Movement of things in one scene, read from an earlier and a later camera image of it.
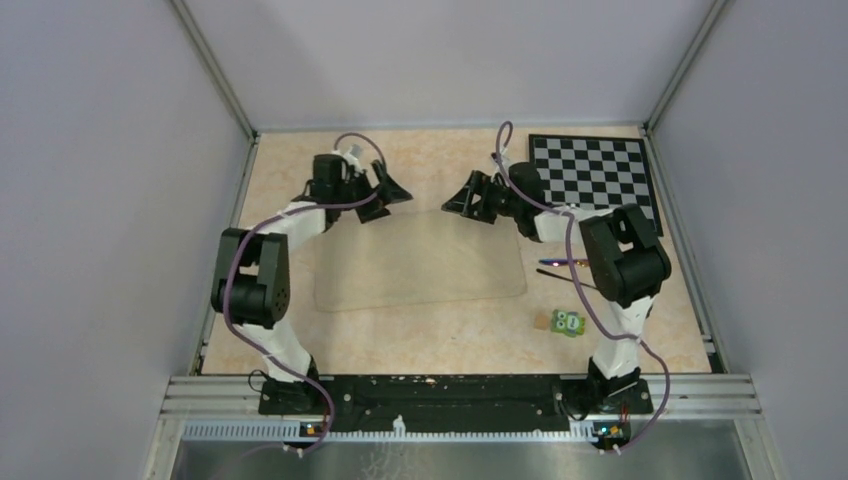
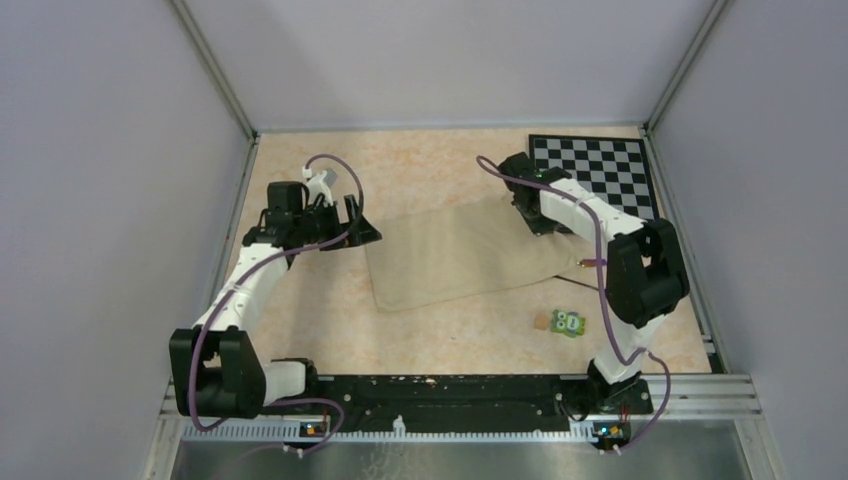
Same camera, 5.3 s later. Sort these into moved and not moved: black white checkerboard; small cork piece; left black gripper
Moved: left black gripper
Not moved: small cork piece; black white checkerboard
